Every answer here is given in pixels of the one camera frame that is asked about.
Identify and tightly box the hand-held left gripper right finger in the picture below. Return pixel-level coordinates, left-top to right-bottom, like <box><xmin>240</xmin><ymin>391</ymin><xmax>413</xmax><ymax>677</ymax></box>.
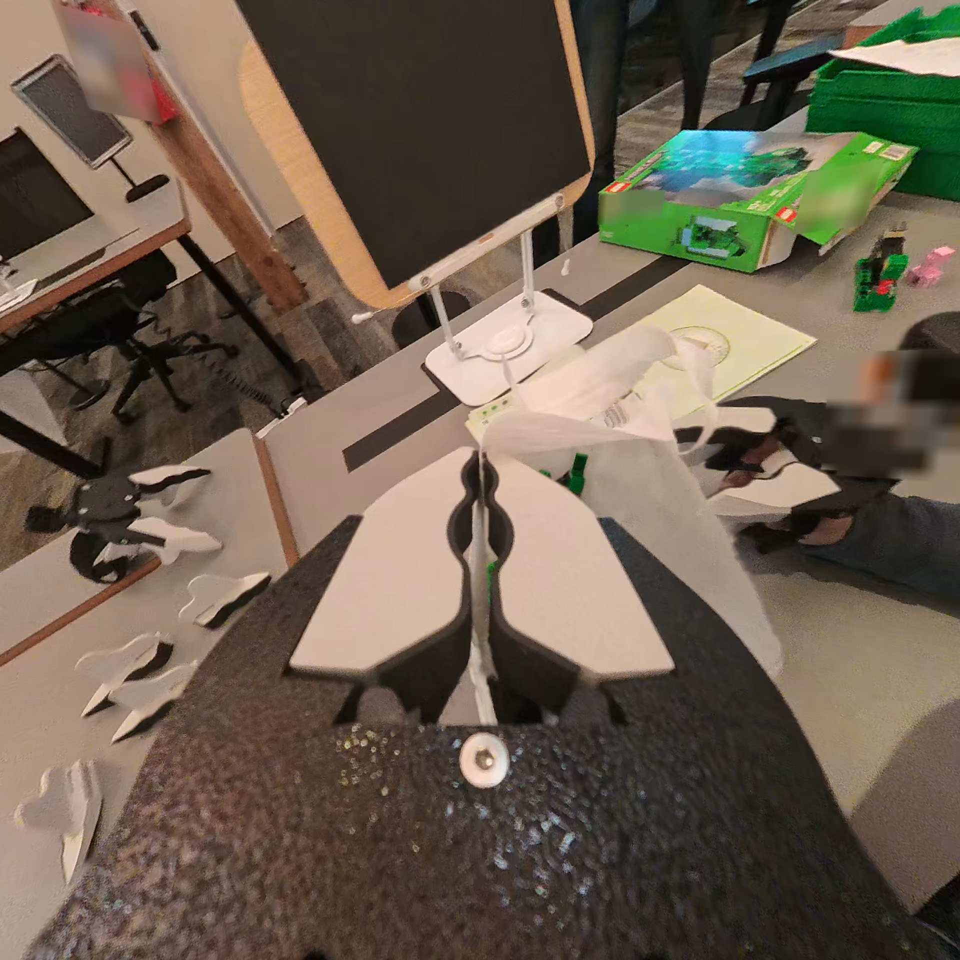
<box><xmin>483</xmin><ymin>452</ymin><xmax>675</xmax><ymax>721</ymax></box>

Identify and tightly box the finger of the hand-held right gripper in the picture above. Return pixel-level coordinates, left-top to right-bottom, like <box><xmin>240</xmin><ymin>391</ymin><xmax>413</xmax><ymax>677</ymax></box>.
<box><xmin>705</xmin><ymin>456</ymin><xmax>843</xmax><ymax>522</ymax></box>
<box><xmin>705</xmin><ymin>405</ymin><xmax>783</xmax><ymax>474</ymax></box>

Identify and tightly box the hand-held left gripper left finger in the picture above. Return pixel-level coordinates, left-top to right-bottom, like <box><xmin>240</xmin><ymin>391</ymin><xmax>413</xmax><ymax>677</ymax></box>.
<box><xmin>288</xmin><ymin>448</ymin><xmax>483</xmax><ymax>723</ymax></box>

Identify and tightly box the white printed paper bag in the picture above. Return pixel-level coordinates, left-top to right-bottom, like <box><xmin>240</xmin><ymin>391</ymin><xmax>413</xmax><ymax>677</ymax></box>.
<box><xmin>468</xmin><ymin>324</ymin><xmax>785</xmax><ymax>725</ymax></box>

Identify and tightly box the person's right forearm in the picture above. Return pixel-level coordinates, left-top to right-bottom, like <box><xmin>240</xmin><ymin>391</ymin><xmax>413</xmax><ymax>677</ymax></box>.
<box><xmin>813</xmin><ymin>491</ymin><xmax>960</xmax><ymax>605</ymax></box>

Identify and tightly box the grey desk with wooden edge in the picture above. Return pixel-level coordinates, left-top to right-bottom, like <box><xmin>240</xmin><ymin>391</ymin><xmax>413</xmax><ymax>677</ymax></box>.
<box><xmin>0</xmin><ymin>517</ymin><xmax>166</xmax><ymax>669</ymax></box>
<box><xmin>0</xmin><ymin>427</ymin><xmax>295</xmax><ymax>912</ymax></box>

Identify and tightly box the white desk with wooden edge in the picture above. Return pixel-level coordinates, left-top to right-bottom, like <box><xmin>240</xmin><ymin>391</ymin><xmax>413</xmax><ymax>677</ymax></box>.
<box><xmin>0</xmin><ymin>176</ymin><xmax>195</xmax><ymax>335</ymax></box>

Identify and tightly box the person's right hand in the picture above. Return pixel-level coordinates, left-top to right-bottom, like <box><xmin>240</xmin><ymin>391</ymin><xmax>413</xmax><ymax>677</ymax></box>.
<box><xmin>742</xmin><ymin>480</ymin><xmax>901</xmax><ymax>558</ymax></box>

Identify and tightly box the building instruction booklet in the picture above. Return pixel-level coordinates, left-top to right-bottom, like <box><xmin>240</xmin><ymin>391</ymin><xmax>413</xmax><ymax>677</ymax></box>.
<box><xmin>592</xmin><ymin>283</ymin><xmax>819</xmax><ymax>421</ymax></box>

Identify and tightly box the pile of green bricks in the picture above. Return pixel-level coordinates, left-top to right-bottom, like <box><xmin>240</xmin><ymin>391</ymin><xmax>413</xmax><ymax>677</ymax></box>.
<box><xmin>540</xmin><ymin>452</ymin><xmax>594</xmax><ymax>498</ymax></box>

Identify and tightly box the green brick model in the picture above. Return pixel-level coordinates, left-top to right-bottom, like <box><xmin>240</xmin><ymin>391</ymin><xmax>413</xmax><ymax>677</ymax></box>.
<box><xmin>853</xmin><ymin>225</ymin><xmax>912</xmax><ymax>312</ymax></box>

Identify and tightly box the green toy box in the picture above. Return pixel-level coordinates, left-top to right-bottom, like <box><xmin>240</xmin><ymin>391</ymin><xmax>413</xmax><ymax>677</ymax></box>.
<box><xmin>598</xmin><ymin>129</ymin><xmax>920</xmax><ymax>273</ymax></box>

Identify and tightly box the pale card with green dots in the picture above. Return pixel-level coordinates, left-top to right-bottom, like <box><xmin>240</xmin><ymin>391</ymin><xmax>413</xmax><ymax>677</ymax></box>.
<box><xmin>465</xmin><ymin>399</ymin><xmax>526</xmax><ymax>442</ymax></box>

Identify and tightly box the pink pig figure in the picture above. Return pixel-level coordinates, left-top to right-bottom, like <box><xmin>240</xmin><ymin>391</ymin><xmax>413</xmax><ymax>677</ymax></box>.
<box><xmin>903</xmin><ymin>246</ymin><xmax>960</xmax><ymax>288</ymax></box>

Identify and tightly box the white tablet stand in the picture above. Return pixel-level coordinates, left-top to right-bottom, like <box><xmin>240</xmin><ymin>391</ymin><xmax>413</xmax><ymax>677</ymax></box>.
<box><xmin>408</xmin><ymin>193</ymin><xmax>595</xmax><ymax>404</ymax></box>

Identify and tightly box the spare gripper finger assembly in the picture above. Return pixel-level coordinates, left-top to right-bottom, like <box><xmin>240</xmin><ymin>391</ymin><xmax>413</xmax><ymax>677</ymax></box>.
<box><xmin>26</xmin><ymin>465</ymin><xmax>224</xmax><ymax>586</ymax></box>

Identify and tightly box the stack of green trays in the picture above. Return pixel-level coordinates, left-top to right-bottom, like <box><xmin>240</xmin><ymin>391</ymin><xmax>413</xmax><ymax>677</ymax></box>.
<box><xmin>806</xmin><ymin>7</ymin><xmax>960</xmax><ymax>200</ymax></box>

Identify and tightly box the black office chair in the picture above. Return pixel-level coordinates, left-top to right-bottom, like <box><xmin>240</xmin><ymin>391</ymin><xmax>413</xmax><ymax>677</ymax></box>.
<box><xmin>0</xmin><ymin>251</ymin><xmax>241</xmax><ymax>425</ymax></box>
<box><xmin>742</xmin><ymin>33</ymin><xmax>849</xmax><ymax>110</ymax></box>

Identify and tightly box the white paper sheet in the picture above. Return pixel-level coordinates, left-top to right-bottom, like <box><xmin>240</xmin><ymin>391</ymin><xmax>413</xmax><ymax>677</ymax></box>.
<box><xmin>828</xmin><ymin>33</ymin><xmax>960</xmax><ymax>76</ymax></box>

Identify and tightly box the large wood-framed black tablet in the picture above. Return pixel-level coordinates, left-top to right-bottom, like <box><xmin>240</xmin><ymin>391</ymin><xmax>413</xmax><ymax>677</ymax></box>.
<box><xmin>234</xmin><ymin>0</ymin><xmax>597</xmax><ymax>310</ymax></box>

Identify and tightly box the black computer monitor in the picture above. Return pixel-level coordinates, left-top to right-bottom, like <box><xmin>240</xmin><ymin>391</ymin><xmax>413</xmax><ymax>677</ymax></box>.
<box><xmin>0</xmin><ymin>127</ymin><xmax>97</xmax><ymax>264</ymax></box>

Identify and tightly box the small tablet on stand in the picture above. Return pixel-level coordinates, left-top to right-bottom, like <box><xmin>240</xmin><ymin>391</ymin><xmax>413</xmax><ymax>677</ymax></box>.
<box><xmin>11</xmin><ymin>54</ymin><xmax>172</xmax><ymax>204</ymax></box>

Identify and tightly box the black round pedestal base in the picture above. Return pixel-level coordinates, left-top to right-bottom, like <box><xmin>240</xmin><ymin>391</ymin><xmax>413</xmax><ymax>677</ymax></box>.
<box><xmin>391</xmin><ymin>288</ymin><xmax>472</xmax><ymax>350</ymax></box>

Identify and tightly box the black coiled cable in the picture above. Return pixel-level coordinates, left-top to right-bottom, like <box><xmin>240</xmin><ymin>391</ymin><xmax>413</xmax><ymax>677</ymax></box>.
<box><xmin>153</xmin><ymin>315</ymin><xmax>301</xmax><ymax>406</ymax></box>

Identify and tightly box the white cable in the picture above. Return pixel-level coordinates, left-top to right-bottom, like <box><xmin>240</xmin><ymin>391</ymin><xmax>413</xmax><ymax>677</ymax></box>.
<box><xmin>351</xmin><ymin>296</ymin><xmax>421</xmax><ymax>325</ymax></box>

